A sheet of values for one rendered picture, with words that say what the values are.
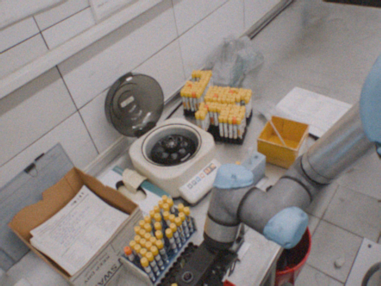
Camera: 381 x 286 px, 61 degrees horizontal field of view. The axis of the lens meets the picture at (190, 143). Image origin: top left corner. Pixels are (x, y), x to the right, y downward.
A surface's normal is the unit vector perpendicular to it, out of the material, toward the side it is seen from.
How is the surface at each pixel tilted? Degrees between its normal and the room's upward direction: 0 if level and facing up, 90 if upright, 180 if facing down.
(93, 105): 90
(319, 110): 1
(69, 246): 1
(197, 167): 90
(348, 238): 0
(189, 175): 90
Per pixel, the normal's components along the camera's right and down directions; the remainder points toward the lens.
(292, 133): -0.52, 0.64
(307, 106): -0.14, -0.71
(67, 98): 0.80, 0.33
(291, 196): 0.13, -0.55
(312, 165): -0.91, 0.22
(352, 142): -0.74, 0.49
